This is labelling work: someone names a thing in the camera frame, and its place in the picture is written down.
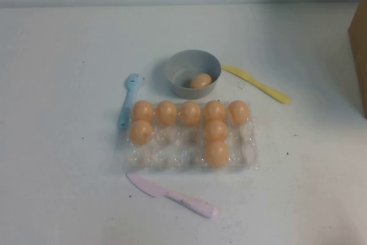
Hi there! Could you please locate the yellow plastic knife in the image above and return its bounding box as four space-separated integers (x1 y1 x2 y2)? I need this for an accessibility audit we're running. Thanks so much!
221 65 291 104

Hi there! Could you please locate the clear plastic egg tray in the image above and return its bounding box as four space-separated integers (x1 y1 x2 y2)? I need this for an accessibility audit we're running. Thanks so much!
119 100 261 173

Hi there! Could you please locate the grey round bowl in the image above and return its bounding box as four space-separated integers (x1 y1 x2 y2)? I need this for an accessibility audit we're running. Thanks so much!
165 49 222 99

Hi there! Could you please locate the light blue plastic fork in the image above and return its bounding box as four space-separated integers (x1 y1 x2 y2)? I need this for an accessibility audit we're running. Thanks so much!
117 72 140 130

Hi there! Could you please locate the brown cardboard box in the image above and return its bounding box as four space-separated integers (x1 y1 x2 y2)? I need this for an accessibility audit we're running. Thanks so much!
348 0 367 119

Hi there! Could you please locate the orange plastic egg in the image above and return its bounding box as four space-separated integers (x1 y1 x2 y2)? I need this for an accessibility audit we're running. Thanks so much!
205 119 228 143
155 100 178 126
190 72 213 90
179 100 202 126
228 100 250 125
129 120 154 145
205 141 231 168
203 100 227 123
132 100 155 123

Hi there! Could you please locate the pink plastic knife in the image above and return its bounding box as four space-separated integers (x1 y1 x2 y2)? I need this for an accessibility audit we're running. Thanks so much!
127 172 219 219

